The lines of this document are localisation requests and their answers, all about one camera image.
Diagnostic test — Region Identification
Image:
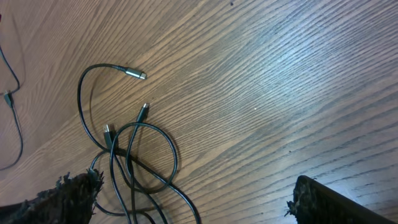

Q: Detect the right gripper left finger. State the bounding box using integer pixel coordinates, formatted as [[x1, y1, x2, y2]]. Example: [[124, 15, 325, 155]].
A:
[[1, 169, 104, 224]]

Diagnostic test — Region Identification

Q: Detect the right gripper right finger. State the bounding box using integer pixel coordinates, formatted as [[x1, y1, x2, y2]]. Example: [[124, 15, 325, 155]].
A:
[[287, 175, 395, 224]]

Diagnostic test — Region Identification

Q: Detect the long black USB cable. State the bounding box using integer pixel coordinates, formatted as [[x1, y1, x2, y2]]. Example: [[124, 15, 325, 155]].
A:
[[76, 63, 201, 224]]

